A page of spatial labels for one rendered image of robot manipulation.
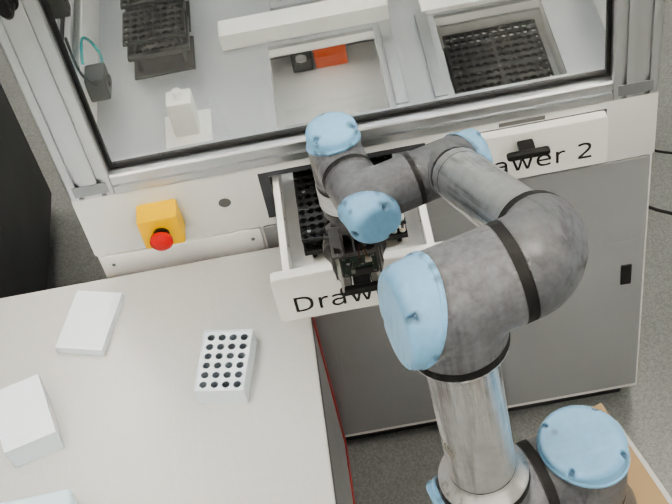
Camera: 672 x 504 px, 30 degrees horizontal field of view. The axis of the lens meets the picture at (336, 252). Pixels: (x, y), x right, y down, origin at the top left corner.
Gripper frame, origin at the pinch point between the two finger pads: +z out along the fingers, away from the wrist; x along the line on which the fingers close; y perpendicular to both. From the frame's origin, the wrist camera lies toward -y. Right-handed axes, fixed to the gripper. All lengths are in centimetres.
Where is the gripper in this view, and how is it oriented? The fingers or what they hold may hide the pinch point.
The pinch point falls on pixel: (360, 276)
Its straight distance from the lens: 198.6
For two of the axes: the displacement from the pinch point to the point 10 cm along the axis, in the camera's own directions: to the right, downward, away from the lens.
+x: 9.8, -1.8, -0.3
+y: 1.2, 7.4, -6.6
